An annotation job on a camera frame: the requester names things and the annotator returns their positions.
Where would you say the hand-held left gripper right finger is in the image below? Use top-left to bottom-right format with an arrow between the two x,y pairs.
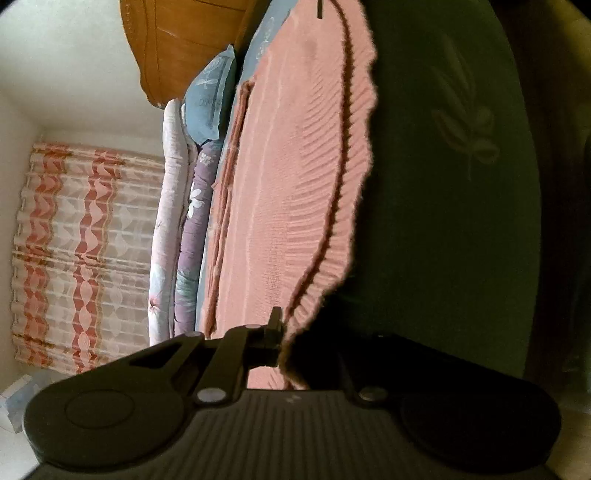
336,350 -> 389,409

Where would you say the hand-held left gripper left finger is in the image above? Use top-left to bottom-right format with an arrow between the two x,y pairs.
120,307 -> 285,408

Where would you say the pink knit sweater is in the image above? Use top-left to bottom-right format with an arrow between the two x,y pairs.
203,0 -> 379,391

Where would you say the pink floral quilt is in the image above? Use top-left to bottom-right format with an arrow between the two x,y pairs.
148,98 -> 197,347

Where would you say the pink patterned curtain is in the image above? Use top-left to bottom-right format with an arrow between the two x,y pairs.
11,142 -> 167,374

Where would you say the blue printed pillow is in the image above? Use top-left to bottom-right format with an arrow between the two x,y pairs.
182,45 -> 238,145

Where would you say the pale storage box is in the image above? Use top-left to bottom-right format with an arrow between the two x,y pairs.
0,374 -> 42,435

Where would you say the wooden bed headboard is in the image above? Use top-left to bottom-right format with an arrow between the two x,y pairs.
120,0 -> 259,109

